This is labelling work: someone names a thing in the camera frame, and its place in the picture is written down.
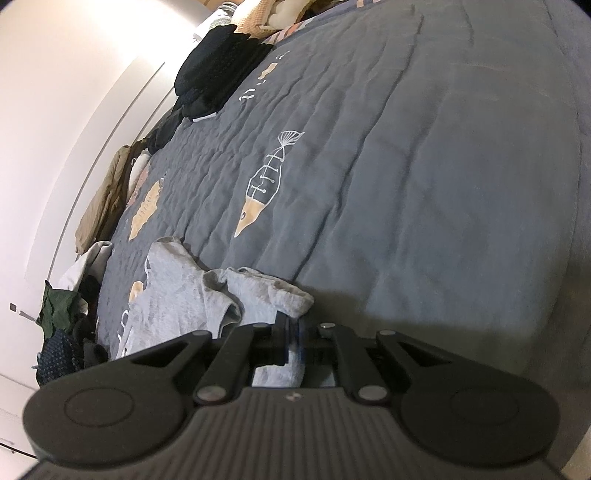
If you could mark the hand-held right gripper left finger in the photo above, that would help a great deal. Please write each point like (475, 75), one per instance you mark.
(281, 341)

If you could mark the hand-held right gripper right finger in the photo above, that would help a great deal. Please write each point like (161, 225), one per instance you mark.
(318, 353)

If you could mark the grey t-shirt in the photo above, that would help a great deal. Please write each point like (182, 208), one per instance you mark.
(184, 295)

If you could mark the folded brown and beige clothes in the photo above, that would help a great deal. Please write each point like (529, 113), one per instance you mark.
(104, 203)

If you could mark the pile of dark clothes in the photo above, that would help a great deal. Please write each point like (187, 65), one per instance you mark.
(164, 134)

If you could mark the stack of black folded clothes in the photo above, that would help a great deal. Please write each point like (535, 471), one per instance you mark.
(217, 69)

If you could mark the black garment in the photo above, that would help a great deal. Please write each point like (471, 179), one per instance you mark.
(94, 353)

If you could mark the grey quilted fish-print blanket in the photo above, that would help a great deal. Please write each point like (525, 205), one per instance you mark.
(415, 184)

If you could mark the white folded garment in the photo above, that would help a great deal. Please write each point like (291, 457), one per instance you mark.
(87, 263)

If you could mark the beige pink folded cloth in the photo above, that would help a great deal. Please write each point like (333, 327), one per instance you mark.
(137, 175)

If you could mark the dark green garment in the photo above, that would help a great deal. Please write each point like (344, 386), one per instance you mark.
(57, 309)

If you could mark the white bed headboard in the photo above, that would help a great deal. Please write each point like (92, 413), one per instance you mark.
(92, 138)

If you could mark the white wardrobe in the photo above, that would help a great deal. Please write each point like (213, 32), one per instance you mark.
(11, 415)

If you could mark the striped bed sheet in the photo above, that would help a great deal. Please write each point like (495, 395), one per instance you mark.
(295, 27)

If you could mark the white fan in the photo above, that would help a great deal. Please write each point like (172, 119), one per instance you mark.
(217, 18)

